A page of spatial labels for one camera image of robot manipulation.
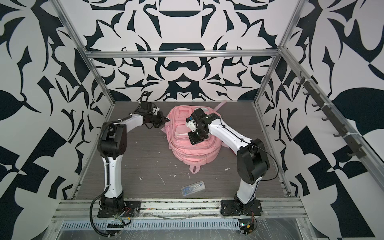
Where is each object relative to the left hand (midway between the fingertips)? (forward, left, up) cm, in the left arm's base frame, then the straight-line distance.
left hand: (168, 117), depth 103 cm
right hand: (-21, -15, +6) cm, 26 cm away
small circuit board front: (-63, -39, -8) cm, 74 cm away
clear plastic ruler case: (-45, -15, -5) cm, 47 cm away
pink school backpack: (-29, -17, +1) cm, 33 cm away
